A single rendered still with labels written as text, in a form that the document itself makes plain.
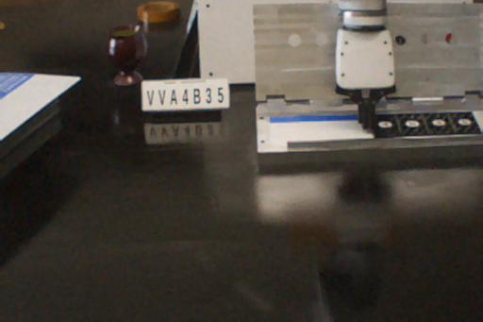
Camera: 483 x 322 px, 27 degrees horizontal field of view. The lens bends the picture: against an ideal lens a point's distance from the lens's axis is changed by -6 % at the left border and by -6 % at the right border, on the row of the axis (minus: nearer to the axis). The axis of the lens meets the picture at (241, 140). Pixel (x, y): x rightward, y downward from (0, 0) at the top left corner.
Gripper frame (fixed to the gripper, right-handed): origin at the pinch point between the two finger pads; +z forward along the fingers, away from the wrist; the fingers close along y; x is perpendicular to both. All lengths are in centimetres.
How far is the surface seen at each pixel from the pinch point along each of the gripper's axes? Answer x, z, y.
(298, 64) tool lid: 11.8, -7.7, -10.9
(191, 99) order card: 15.8, -1.4, -30.3
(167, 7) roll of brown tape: 84, -14, -40
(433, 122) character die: 0.5, 1.4, 12.1
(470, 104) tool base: 10.7, 0.1, 21.3
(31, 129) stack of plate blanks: 1, 0, -58
